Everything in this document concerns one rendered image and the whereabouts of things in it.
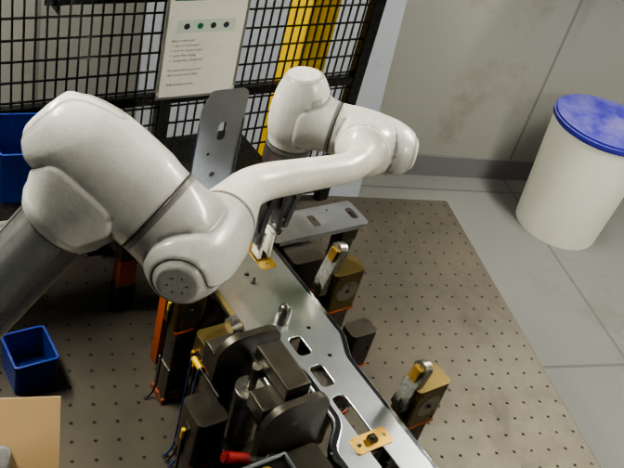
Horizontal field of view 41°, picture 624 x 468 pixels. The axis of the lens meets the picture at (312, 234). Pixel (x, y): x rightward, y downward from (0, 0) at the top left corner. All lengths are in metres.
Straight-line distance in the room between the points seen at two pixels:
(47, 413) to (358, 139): 0.75
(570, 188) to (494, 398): 1.96
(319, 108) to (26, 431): 0.79
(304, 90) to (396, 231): 1.21
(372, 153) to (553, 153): 2.63
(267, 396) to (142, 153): 0.55
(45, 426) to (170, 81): 0.94
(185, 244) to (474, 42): 3.15
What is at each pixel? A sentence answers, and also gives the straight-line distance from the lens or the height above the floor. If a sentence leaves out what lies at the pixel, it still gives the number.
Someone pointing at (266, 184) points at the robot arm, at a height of 1.50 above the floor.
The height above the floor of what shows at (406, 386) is 1.04.
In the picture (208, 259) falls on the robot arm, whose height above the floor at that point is 1.56.
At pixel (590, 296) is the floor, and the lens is 4.07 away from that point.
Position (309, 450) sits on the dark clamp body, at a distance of 1.50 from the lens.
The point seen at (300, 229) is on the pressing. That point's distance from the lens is 2.07.
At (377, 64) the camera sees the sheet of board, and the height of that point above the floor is 0.74.
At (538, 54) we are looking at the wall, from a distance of 4.28.
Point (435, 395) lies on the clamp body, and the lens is 1.75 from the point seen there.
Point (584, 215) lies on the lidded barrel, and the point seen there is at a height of 0.22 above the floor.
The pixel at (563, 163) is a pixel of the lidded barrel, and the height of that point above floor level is 0.43.
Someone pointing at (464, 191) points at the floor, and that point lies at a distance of 4.39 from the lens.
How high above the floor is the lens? 2.24
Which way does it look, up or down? 37 degrees down
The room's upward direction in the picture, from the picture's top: 17 degrees clockwise
